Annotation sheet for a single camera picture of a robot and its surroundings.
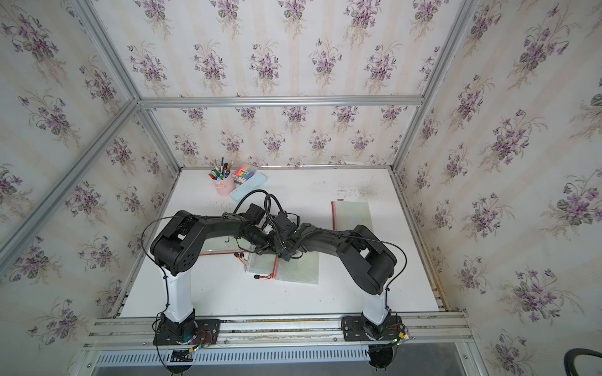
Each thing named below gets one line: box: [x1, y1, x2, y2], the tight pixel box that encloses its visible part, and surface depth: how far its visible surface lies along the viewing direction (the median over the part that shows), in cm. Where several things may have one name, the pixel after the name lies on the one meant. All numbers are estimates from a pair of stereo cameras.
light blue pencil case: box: [228, 172, 268, 204], surface depth 113 cm
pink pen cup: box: [208, 169, 236, 197], surface depth 106 cm
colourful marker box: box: [232, 165, 258, 185], surface depth 120 cm
